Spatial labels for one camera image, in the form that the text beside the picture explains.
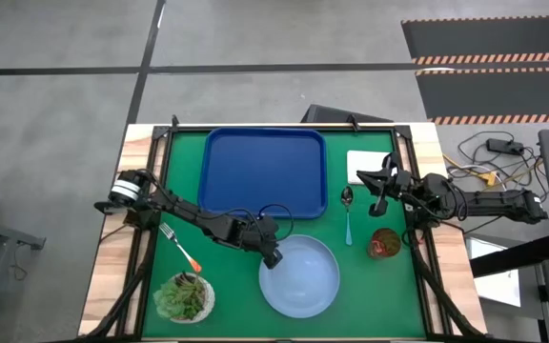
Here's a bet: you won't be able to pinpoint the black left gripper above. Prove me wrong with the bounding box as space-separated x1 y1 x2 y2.
231 213 285 272

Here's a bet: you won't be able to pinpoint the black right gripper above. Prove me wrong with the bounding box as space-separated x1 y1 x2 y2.
356 151 417 218

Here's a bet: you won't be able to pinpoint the spoon with light blue handle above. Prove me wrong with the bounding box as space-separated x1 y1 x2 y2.
340 185 355 248

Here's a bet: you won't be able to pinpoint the light blue round plate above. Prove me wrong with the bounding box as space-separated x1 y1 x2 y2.
257 233 341 319

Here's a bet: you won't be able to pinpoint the fork with orange handle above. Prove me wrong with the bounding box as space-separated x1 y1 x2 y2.
158 221 203 274

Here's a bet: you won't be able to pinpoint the red translucent plastic cup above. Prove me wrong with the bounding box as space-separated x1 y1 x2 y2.
367 227 403 261

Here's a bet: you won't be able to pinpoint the blue plastic tray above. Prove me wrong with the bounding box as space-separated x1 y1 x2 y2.
196 126 329 220

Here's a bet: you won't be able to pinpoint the white spiral notebook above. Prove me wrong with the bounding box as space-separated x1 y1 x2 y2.
346 150 393 186

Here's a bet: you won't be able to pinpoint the black equipment case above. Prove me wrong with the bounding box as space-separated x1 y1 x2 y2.
301 103 395 124

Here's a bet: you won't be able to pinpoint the green succulent in white pot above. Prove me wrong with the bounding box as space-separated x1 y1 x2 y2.
152 271 216 325

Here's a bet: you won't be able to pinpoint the green table mat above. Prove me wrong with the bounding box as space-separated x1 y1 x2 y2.
141 129 427 340

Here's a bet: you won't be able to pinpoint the black power adapter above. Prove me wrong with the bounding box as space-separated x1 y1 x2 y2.
486 137 526 155

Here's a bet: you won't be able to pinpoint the black floor mat orange stripes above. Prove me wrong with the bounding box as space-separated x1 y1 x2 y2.
400 14 549 67
415 66 549 126

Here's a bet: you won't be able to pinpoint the white floor board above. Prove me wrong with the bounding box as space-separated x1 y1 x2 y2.
464 236 523 309

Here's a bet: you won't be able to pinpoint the black slanted beam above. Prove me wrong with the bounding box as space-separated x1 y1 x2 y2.
469 232 549 279

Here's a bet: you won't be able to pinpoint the black aluminium table frame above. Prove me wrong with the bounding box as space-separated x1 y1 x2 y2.
83 113 493 343

